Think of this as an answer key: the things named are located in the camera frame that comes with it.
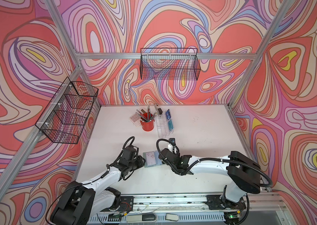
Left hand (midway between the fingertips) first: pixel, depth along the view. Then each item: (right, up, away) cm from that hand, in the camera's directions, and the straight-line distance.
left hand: (147, 160), depth 88 cm
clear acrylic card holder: (+12, +22, +14) cm, 29 cm away
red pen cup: (-1, +22, +13) cm, 25 cm away
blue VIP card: (+14, +30, +14) cm, 36 cm away
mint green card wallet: (+3, +1, 0) cm, 3 cm away
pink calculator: (-11, +26, +20) cm, 35 cm away
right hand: (+13, +3, -1) cm, 13 cm away
